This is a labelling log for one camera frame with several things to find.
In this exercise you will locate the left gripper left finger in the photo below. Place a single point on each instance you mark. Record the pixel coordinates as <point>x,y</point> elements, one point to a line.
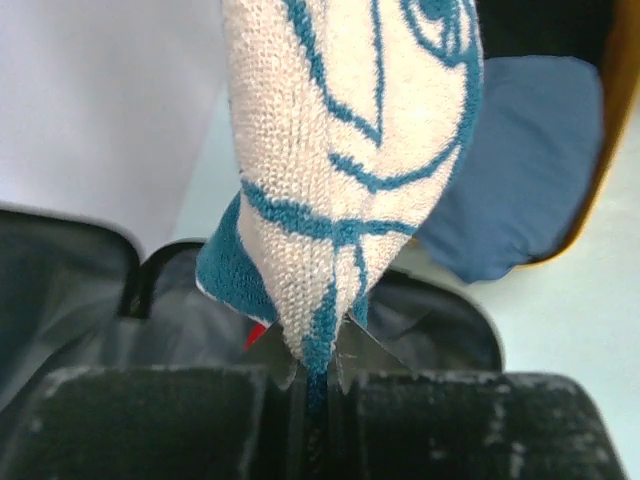
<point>158,422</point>

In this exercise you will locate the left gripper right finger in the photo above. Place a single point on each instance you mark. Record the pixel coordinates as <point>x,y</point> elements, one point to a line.
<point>388,422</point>

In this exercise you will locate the red item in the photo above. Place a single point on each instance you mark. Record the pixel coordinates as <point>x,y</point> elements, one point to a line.
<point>254,334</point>

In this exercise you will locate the space print kids suitcase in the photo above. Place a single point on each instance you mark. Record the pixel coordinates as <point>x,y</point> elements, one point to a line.
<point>78,294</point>

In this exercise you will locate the blue cloth item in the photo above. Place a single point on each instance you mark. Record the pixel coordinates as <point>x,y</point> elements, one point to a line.
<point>528,169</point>

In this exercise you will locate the cream and teal knit sweater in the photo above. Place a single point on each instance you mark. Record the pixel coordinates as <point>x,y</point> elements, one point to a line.
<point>348,119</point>

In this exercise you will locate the black garment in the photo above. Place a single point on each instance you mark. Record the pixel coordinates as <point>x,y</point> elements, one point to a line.
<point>572,28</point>

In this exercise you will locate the yellow plastic basket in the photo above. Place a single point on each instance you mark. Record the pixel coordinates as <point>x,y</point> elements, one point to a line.
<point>619,73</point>

